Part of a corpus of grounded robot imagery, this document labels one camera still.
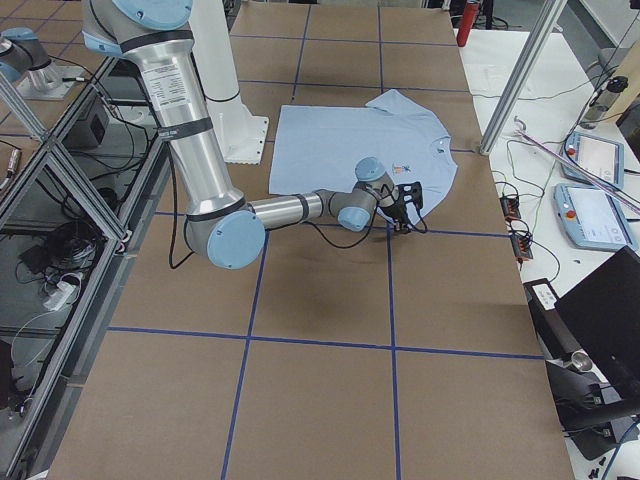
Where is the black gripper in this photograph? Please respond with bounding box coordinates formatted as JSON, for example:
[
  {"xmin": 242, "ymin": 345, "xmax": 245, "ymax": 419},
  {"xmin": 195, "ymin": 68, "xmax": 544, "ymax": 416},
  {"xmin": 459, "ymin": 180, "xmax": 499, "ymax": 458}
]
[{"xmin": 388, "ymin": 181, "xmax": 423, "ymax": 234}]

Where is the light blue t-shirt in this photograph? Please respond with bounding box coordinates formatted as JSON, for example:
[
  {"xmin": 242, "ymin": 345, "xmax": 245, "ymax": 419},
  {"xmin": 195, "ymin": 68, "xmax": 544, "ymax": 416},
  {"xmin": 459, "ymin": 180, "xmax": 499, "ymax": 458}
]
[{"xmin": 269, "ymin": 90, "xmax": 457, "ymax": 214}]

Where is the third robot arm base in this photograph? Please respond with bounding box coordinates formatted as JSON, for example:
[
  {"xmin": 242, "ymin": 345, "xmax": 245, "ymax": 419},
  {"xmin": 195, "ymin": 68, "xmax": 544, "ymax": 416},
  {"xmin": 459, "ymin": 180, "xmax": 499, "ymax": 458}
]
[{"xmin": 1, "ymin": 27, "xmax": 85, "ymax": 101}]

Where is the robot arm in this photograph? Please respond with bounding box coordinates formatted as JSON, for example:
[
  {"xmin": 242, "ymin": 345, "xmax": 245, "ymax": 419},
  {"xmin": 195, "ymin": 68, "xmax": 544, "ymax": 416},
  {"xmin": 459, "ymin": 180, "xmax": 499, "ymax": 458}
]
[{"xmin": 82, "ymin": 1, "xmax": 422, "ymax": 269}]

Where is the orange terminal block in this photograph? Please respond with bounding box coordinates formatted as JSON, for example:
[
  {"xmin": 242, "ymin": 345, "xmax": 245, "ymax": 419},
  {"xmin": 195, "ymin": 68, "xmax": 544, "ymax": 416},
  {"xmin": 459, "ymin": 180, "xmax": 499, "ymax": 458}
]
[
  {"xmin": 510, "ymin": 232, "xmax": 533, "ymax": 263},
  {"xmin": 500, "ymin": 196, "xmax": 521, "ymax": 221}
]

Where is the near teach pendant tablet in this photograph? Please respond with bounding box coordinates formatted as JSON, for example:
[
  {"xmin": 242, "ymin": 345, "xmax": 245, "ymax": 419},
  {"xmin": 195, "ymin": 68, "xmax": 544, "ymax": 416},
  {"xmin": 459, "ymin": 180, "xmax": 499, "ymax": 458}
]
[{"xmin": 554, "ymin": 184, "xmax": 639, "ymax": 252}]

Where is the teach pendant tablet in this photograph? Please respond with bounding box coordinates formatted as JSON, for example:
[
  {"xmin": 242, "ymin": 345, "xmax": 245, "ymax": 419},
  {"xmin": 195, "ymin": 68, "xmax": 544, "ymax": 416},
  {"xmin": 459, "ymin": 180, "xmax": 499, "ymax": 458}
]
[
  {"xmin": 554, "ymin": 184, "xmax": 639, "ymax": 252},
  {"xmin": 561, "ymin": 132, "xmax": 624, "ymax": 190}
]

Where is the black box with label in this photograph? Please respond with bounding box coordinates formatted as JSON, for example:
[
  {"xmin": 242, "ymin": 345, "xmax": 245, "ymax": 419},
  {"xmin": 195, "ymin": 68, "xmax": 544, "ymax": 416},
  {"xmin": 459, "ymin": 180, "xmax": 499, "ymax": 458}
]
[{"xmin": 523, "ymin": 278, "xmax": 581, "ymax": 361}]

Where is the far teach pendant tablet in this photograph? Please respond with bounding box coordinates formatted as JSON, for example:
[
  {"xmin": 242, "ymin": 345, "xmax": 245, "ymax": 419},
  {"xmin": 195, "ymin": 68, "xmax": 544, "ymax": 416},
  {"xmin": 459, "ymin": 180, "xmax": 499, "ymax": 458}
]
[{"xmin": 561, "ymin": 132, "xmax": 624, "ymax": 190}]

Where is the white reacher grabber stick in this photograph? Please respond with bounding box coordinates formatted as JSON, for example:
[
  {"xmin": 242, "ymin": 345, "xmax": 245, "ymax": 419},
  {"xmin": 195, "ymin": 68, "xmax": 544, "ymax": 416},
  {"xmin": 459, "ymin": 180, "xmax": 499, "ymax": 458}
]
[{"xmin": 514, "ymin": 116, "xmax": 640, "ymax": 214}]

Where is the black laptop computer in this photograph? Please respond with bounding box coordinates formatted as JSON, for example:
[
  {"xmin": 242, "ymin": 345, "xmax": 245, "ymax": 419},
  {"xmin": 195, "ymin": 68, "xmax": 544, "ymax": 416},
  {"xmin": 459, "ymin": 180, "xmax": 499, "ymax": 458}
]
[{"xmin": 556, "ymin": 246, "xmax": 639, "ymax": 398}]

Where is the red cylinder bottle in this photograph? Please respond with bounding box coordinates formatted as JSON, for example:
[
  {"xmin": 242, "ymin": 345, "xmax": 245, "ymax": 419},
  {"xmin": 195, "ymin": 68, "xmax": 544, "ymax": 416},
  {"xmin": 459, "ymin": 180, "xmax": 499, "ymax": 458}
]
[{"xmin": 456, "ymin": 0, "xmax": 480, "ymax": 47}]

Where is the white power strip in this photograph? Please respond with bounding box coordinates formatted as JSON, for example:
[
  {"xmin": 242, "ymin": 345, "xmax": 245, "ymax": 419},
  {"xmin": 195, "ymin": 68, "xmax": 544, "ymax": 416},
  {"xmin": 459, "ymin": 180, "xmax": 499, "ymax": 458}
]
[{"xmin": 43, "ymin": 280, "xmax": 80, "ymax": 311}]

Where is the aluminium frame post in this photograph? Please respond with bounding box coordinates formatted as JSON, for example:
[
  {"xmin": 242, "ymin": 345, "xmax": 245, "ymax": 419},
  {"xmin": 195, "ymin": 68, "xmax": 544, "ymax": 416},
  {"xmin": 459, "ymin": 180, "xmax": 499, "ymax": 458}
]
[{"xmin": 479, "ymin": 0, "xmax": 567, "ymax": 155}]

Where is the aluminium cage frame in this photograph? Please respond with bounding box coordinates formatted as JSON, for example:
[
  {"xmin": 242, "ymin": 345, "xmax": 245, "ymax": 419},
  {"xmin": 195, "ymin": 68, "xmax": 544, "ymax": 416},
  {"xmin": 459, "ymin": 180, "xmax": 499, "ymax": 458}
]
[{"xmin": 1, "ymin": 58, "xmax": 168, "ymax": 479}]

